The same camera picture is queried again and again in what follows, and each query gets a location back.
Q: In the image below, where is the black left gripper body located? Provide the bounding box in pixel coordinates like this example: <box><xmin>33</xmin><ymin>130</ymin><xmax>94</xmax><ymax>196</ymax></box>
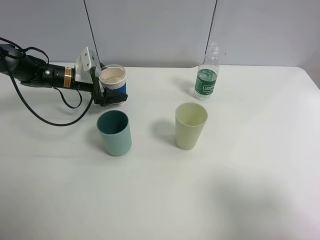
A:
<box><xmin>63</xmin><ymin>66</ymin><xmax>105</xmax><ymax>105</ymax></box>

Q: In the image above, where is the blue paper cup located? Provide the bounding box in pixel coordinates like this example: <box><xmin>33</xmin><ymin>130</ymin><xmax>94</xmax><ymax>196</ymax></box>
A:
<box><xmin>98</xmin><ymin>64</ymin><xmax>127</xmax><ymax>94</ymax></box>

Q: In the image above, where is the clear bottle green label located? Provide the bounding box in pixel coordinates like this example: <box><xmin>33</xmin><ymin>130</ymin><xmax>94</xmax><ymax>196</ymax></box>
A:
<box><xmin>194</xmin><ymin>42</ymin><xmax>220</xmax><ymax>101</ymax></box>

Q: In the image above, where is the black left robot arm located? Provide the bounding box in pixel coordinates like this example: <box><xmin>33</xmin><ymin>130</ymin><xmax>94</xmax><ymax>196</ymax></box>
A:
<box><xmin>0</xmin><ymin>44</ymin><xmax>128</xmax><ymax>107</ymax></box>

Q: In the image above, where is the teal plastic cup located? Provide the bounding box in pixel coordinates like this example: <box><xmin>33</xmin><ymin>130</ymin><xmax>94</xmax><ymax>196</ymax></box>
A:
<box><xmin>96</xmin><ymin>110</ymin><xmax>132</xmax><ymax>157</ymax></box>

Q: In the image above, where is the pale yellow plastic cup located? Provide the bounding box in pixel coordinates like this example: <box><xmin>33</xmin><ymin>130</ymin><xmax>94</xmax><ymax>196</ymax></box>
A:
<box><xmin>175</xmin><ymin>102</ymin><xmax>208</xmax><ymax>151</ymax></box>

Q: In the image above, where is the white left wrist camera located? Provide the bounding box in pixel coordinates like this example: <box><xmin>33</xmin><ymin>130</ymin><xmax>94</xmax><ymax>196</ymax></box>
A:
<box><xmin>75</xmin><ymin>46</ymin><xmax>104</xmax><ymax>84</ymax></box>

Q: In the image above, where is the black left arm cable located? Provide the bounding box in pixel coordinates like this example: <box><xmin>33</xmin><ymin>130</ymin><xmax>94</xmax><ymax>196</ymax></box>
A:
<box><xmin>0</xmin><ymin>36</ymin><xmax>97</xmax><ymax>127</ymax></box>

